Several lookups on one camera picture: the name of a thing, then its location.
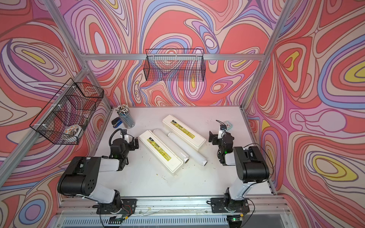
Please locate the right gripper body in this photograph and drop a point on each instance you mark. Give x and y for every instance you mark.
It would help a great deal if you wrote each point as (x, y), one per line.
(215, 138)

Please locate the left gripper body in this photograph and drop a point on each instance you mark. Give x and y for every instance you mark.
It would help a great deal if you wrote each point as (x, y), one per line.
(134, 143)

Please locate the white wrap dispenser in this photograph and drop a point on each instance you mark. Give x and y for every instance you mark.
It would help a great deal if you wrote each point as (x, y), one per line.
(186, 133)
(169, 160)

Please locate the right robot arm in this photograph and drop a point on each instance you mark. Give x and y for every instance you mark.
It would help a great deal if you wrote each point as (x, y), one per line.
(251, 169)

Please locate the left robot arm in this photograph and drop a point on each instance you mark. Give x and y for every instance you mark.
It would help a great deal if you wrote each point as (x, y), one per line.
(80, 179)

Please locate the teal alarm clock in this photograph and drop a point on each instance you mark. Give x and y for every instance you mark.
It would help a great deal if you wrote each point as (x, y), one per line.
(228, 125)

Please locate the blue stapler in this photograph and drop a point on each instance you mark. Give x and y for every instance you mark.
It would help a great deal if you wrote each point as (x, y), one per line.
(116, 122)

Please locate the pencil cup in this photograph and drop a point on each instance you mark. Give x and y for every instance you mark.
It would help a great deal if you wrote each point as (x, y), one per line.
(124, 114)

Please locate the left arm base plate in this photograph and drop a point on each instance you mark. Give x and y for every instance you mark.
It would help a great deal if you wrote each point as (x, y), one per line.
(124, 207)

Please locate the left wire basket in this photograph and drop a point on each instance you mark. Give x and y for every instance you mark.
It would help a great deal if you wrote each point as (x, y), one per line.
(74, 103)

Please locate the wire basket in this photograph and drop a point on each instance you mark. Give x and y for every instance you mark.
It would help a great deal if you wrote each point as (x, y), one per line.
(174, 64)
(74, 103)

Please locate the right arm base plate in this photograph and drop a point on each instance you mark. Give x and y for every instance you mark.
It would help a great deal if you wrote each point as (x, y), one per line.
(222, 205)

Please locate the back wire basket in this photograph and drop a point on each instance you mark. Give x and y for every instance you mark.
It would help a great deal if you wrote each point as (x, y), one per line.
(174, 64)

